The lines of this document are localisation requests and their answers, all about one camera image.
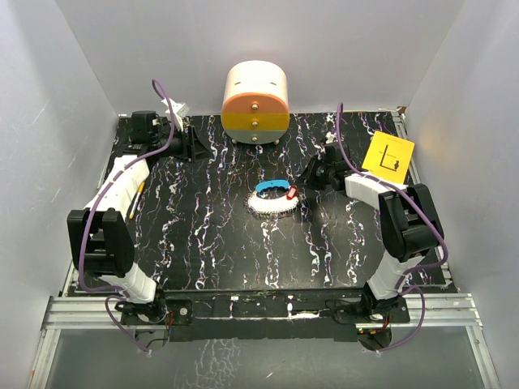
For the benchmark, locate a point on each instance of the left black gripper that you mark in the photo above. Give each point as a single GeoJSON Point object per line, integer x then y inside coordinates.
{"type": "Point", "coordinates": [191, 148]}

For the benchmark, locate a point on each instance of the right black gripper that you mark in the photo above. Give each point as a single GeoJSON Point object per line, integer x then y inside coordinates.
{"type": "Point", "coordinates": [307, 177]}

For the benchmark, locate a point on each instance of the red tag key bunch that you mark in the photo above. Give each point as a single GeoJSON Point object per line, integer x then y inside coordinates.
{"type": "Point", "coordinates": [291, 193]}

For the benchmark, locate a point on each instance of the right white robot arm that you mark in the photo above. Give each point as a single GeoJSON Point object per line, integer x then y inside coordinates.
{"type": "Point", "coordinates": [409, 223]}

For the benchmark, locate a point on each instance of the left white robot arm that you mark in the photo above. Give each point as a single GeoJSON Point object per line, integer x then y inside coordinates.
{"type": "Point", "coordinates": [101, 244]}

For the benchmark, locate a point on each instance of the yellow book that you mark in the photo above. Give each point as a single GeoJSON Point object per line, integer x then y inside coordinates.
{"type": "Point", "coordinates": [388, 157]}

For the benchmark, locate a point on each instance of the yellow white marker pen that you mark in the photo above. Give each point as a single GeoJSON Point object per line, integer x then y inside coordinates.
{"type": "Point", "coordinates": [136, 200]}

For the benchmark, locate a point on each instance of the round three-drawer mini cabinet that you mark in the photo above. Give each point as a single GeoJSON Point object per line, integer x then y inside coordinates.
{"type": "Point", "coordinates": [255, 108]}

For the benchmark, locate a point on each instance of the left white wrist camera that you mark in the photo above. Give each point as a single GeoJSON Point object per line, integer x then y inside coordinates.
{"type": "Point", "coordinates": [181, 109]}

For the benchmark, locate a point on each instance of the aluminium frame rail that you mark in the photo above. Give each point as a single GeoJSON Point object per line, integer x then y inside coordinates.
{"type": "Point", "coordinates": [441, 310]}

